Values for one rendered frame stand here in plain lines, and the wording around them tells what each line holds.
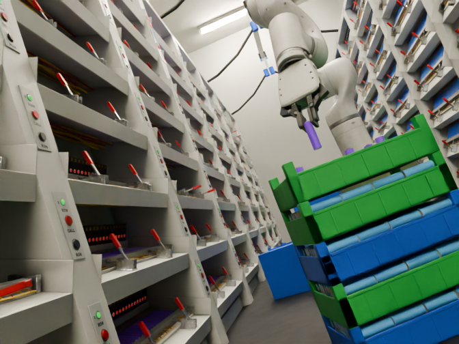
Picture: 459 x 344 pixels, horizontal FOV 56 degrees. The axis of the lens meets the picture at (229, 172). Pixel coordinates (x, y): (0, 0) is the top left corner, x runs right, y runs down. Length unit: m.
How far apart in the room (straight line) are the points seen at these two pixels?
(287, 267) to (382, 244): 1.06
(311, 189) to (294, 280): 1.09
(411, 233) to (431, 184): 0.10
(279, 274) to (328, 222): 1.11
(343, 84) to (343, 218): 0.90
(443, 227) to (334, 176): 0.22
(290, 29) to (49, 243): 0.73
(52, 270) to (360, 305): 0.53
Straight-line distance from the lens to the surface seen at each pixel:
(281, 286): 1.93
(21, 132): 0.80
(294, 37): 1.10
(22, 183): 0.75
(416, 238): 0.89
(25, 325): 0.65
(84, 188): 0.91
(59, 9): 1.49
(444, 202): 0.93
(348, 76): 1.68
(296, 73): 1.04
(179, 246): 1.40
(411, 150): 0.91
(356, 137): 1.64
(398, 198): 0.88
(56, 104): 0.98
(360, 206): 0.85
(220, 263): 2.10
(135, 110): 1.49
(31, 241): 0.78
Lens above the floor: 0.30
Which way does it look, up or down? 9 degrees up
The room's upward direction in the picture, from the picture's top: 21 degrees counter-clockwise
